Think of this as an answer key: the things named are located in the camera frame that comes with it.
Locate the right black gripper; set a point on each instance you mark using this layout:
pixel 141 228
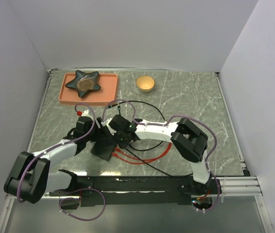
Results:
pixel 123 144

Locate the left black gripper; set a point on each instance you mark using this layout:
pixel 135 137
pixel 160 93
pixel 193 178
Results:
pixel 102 132

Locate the black network switch box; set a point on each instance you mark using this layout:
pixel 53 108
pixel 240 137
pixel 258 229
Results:
pixel 103 149

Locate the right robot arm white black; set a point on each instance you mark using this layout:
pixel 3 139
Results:
pixel 190 141

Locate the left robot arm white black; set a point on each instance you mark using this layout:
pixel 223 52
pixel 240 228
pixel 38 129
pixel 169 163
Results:
pixel 30 178

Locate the salmon rectangular tray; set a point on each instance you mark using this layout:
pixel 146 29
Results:
pixel 94 92

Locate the dark star-shaped dish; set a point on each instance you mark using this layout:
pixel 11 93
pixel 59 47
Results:
pixel 84 82

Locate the small yellow bowl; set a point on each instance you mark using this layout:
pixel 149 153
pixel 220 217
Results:
pixel 145 83

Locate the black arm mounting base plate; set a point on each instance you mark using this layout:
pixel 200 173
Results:
pixel 92 197

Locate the aluminium frame rail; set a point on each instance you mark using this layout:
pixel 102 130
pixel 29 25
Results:
pixel 230 186

